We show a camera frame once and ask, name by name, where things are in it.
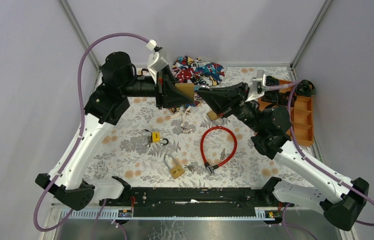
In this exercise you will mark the colourful comic print cloth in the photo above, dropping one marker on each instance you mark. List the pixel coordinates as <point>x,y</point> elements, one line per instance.
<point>188,70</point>

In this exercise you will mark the silver padlock key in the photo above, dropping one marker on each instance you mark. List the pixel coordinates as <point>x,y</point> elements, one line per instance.
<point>190,167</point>

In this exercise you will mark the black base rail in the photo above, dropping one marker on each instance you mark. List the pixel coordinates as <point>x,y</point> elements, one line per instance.
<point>201,202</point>

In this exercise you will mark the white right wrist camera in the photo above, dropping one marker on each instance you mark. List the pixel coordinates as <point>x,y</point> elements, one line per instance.
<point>257,87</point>

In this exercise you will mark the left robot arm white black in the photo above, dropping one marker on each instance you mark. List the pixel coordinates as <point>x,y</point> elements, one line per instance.
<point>104,109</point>

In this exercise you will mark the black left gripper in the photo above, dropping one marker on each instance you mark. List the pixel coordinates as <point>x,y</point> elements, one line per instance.
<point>160,91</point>

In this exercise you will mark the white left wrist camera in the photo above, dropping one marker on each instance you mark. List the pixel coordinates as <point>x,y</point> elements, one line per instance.
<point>157,60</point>

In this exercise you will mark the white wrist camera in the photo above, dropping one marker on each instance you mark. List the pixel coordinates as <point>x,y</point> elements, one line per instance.
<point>157,60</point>
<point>257,87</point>

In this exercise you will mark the yellow small padlock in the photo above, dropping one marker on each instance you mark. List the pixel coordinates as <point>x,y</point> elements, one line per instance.
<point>156,139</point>

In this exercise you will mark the dark rolled fabric small centre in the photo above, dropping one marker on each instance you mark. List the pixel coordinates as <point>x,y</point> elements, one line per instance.
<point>283,98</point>

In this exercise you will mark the red cable lock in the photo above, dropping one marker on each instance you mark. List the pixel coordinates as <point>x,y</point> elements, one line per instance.
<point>211,154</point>

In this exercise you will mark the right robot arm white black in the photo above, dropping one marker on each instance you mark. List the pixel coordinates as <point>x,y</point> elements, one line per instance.
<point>338,198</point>

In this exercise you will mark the dark rolled fabric top left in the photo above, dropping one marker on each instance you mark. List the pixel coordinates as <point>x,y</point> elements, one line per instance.
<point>270,82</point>

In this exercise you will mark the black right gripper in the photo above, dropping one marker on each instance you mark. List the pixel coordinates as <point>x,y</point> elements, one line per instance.
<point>221,100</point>

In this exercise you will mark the brass padlock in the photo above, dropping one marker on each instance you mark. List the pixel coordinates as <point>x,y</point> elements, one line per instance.
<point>215,120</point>
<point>190,89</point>
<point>175,168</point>

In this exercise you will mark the orange wooden compartment tray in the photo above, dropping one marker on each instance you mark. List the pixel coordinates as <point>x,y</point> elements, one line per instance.
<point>301,115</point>

